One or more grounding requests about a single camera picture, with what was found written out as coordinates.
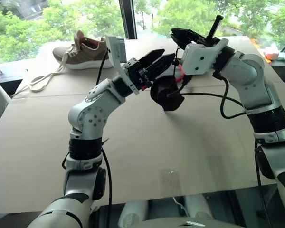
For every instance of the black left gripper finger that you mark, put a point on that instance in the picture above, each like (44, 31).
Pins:
(153, 57)
(164, 63)

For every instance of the dark side table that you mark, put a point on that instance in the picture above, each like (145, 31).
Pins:
(283, 69)

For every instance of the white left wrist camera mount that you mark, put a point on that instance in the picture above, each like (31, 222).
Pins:
(117, 51)

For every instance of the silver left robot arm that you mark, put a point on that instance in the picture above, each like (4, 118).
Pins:
(85, 118)

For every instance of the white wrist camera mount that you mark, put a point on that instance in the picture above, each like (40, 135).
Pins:
(199, 60)
(117, 51)

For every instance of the white rounded cylinder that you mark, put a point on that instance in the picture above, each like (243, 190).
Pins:
(133, 212)
(197, 207)

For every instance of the black window frame post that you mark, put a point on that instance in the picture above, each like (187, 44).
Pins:
(128, 19)

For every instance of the small red plastic piece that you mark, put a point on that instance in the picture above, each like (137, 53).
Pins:
(180, 72)

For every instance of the clear tape strip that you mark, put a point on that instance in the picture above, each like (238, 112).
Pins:
(169, 181)

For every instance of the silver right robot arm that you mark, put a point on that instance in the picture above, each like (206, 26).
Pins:
(256, 80)

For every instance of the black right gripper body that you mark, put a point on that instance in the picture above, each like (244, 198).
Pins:
(207, 40)

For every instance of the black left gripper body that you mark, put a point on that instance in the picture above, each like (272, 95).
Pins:
(135, 72)

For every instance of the orange and white package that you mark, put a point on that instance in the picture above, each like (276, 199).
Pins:
(272, 52)

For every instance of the brown cardboard sheet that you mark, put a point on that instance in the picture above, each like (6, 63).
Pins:
(145, 147)
(61, 80)

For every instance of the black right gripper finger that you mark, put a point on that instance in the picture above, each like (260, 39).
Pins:
(181, 42)
(187, 33)

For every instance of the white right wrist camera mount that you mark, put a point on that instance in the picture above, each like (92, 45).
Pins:
(199, 60)

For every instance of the beige sneaker with white laces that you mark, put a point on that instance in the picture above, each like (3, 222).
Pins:
(85, 55)

